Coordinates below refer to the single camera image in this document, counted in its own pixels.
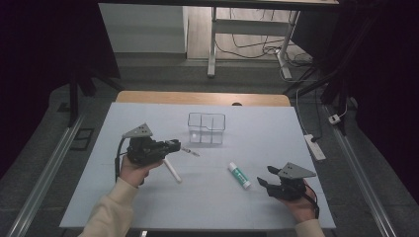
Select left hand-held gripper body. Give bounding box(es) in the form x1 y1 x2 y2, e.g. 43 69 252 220
122 122 172 166

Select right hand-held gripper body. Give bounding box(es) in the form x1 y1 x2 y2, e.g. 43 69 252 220
270 162 317 201

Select clear pen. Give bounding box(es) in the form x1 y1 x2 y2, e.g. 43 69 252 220
180 146 201 157

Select white pen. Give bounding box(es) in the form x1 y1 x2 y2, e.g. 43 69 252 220
163 157 183 184

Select white green glue stick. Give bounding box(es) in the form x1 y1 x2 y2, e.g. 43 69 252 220
227 161 252 191

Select clear plastic pen holder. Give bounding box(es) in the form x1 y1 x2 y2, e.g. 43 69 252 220
187 112 227 146

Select person's left hand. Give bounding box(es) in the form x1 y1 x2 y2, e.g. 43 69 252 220
119 155 164 189

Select person's right hand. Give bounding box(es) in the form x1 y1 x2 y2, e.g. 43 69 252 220
280 180 319 224

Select white power strip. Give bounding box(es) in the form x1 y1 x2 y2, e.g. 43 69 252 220
303 133 327 162

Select pale blue board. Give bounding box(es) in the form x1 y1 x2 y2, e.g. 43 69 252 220
58 102 337 230

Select black stand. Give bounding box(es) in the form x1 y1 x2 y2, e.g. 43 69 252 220
283 19 374 136
67 63 125 127

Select dark curtain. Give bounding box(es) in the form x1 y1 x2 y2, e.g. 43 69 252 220
293 0 419 201
0 0 122 179

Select right hand-held gripper black cable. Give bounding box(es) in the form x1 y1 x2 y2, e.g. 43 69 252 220
302 184 320 220

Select hand-held gripper black cable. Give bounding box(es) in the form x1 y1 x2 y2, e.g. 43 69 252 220
302 184 320 220
114 137 128 183

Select left hand-held gripper black cable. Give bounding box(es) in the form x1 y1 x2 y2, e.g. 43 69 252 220
114 137 128 183

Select black floor frame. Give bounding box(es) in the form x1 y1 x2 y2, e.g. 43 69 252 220
70 127 95 151

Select aluminium rail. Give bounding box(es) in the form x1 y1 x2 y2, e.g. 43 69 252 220
6 113 85 237
324 105 398 237

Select black floor cables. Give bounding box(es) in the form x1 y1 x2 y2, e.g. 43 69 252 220
215 8 314 67

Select desk with white frame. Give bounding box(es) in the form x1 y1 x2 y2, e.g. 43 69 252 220
98 0 340 80

